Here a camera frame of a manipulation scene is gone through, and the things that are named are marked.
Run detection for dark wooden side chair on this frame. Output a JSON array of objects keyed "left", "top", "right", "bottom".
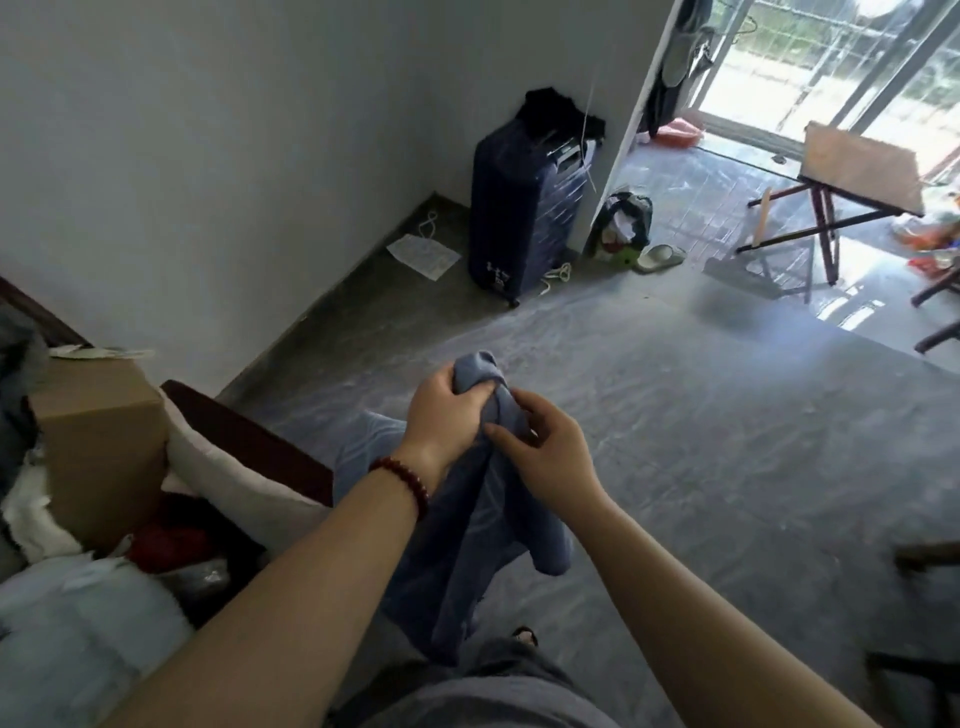
[{"left": 909, "top": 268, "right": 960, "bottom": 357}]

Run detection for dark blue suitcase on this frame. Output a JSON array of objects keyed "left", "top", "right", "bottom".
[{"left": 467, "top": 114, "right": 603, "bottom": 310}]

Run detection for person's left hand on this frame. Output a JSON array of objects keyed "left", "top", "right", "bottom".
[{"left": 392, "top": 362, "right": 520, "bottom": 498}]

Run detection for small brown cardboard box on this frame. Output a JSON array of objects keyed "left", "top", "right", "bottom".
[{"left": 28, "top": 356, "right": 172, "bottom": 558}]

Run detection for person's left forearm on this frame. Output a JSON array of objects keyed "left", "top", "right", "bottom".
[{"left": 99, "top": 467, "right": 423, "bottom": 728}]

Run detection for wooden folding table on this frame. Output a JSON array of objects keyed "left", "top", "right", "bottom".
[{"left": 733, "top": 119, "right": 929, "bottom": 288}]

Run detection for pale green cloth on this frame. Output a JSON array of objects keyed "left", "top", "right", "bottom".
[{"left": 0, "top": 553, "right": 199, "bottom": 728}]

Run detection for white paper bag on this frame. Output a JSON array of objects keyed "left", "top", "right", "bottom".
[{"left": 384, "top": 208, "right": 464, "bottom": 284}]

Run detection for person's right hand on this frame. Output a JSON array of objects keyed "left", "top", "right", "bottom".
[{"left": 481, "top": 386, "right": 610, "bottom": 528}]

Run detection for black cloth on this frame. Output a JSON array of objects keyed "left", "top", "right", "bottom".
[{"left": 514, "top": 84, "right": 609, "bottom": 145}]

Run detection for blue lined cloth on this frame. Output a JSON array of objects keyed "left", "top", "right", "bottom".
[{"left": 331, "top": 349, "right": 577, "bottom": 668}]

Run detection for dark wooden dining chair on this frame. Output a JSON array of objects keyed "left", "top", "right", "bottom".
[{"left": 864, "top": 538, "right": 960, "bottom": 728}]

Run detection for person's grey trousers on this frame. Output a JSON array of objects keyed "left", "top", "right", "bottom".
[{"left": 328, "top": 635, "right": 573, "bottom": 708}]

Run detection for person's grey shirt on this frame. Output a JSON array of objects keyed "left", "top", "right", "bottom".
[{"left": 362, "top": 669, "right": 622, "bottom": 728}]

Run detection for red bead bracelet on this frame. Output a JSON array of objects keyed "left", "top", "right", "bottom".
[{"left": 367, "top": 455, "right": 433, "bottom": 523}]

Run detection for grey sliding glass door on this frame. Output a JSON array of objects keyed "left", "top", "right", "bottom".
[
  {"left": 828, "top": 0, "right": 960, "bottom": 178},
  {"left": 695, "top": 0, "right": 864, "bottom": 160}
]

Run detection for red cloth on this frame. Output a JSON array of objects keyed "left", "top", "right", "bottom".
[{"left": 125, "top": 515, "right": 220, "bottom": 577}]

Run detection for cream folded cloth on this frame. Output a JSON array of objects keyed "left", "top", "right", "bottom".
[{"left": 159, "top": 388, "right": 333, "bottom": 558}]

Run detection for grey green cloth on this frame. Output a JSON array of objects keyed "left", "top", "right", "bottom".
[{"left": 0, "top": 305, "right": 52, "bottom": 498}]

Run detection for person's right forearm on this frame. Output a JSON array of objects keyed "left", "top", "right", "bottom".
[{"left": 572, "top": 493, "right": 880, "bottom": 728}]

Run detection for dark wooden sofa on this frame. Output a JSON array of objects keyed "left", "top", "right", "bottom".
[{"left": 0, "top": 272, "right": 337, "bottom": 625}]

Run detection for white cord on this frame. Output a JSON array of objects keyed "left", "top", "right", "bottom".
[{"left": 538, "top": 260, "right": 577, "bottom": 299}]

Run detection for pile of mixed clothes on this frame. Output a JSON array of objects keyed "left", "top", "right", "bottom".
[{"left": 590, "top": 189, "right": 655, "bottom": 265}]

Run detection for beige rubber slipper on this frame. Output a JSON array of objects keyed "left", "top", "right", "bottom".
[{"left": 632, "top": 242, "right": 689, "bottom": 277}]

